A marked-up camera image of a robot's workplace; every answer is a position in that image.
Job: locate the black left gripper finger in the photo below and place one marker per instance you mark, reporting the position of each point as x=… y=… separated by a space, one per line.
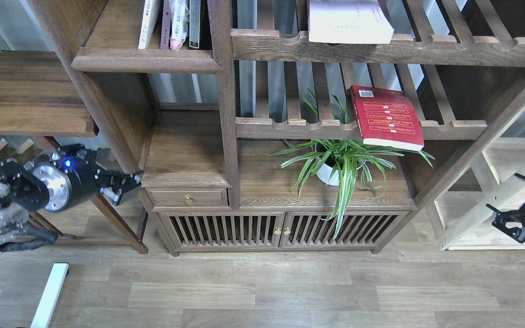
x=80 y=152
x=115 y=184

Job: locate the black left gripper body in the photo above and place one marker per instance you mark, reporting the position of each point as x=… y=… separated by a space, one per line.
x=70 y=181

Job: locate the yellow green cover book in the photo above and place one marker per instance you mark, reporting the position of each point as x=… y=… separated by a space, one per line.
x=150 y=13

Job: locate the white pale purple book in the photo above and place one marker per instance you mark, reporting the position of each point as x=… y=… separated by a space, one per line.
x=348 y=22

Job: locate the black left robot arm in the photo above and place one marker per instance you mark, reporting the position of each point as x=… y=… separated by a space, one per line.
x=20 y=193

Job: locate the light wooden shelf unit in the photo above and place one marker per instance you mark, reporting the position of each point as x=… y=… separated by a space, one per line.
x=459 y=216

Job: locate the white metal leg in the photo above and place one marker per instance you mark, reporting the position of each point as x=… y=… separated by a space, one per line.
x=50 y=296

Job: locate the dark wooden bookshelf cabinet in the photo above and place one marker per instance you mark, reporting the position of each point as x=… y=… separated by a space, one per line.
x=197 y=121

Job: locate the mauve upright book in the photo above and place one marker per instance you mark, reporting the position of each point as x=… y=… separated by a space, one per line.
x=166 y=25

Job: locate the red book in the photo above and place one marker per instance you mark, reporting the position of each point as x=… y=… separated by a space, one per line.
x=386 y=118

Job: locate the dark green upright book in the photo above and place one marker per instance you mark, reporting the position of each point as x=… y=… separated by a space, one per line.
x=194 y=35

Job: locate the white plant pot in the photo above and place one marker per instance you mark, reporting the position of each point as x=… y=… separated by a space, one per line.
x=325 y=173

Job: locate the green spider plant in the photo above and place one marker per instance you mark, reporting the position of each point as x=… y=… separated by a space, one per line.
x=356 y=155

